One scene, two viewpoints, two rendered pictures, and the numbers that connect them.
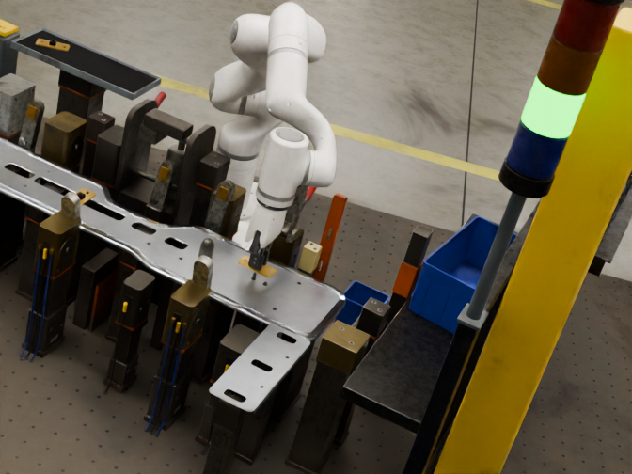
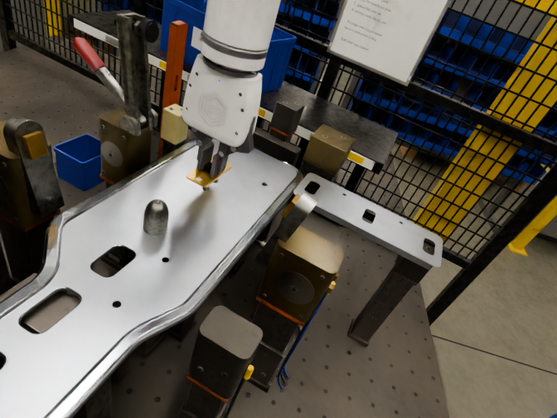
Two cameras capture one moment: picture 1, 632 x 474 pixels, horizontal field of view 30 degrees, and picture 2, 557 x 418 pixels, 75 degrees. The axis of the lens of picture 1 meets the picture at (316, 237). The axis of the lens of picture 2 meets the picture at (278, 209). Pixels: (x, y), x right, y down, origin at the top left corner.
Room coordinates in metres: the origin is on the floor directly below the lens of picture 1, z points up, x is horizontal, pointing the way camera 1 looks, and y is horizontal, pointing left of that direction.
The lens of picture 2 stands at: (2.12, 0.60, 1.38)
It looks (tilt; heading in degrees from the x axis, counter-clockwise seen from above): 37 degrees down; 266
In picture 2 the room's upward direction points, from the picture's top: 20 degrees clockwise
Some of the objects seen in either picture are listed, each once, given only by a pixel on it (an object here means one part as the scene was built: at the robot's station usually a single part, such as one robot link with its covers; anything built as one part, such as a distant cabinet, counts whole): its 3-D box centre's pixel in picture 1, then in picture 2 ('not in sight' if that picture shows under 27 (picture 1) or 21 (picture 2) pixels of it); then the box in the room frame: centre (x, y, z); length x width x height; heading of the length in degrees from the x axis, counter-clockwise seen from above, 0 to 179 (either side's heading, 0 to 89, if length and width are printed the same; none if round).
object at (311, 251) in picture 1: (295, 308); (167, 188); (2.31, 0.00, 0.88); 0.04 x 0.04 x 0.37; 74
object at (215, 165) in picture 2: (255, 258); (226, 159); (2.19, 0.12, 1.07); 0.03 x 0.03 x 0.07; 74
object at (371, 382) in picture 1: (457, 312); (234, 79); (2.29, -0.36, 1.02); 0.90 x 0.22 x 0.03; 164
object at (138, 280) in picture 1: (125, 335); (220, 391); (2.09, 0.35, 0.84); 0.10 x 0.05 x 0.29; 164
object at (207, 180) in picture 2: (257, 264); (210, 168); (2.21, 0.11, 1.04); 0.08 x 0.04 x 0.01; 74
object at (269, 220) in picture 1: (269, 217); (225, 95); (2.21, 0.11, 1.17); 0.10 x 0.07 x 0.11; 164
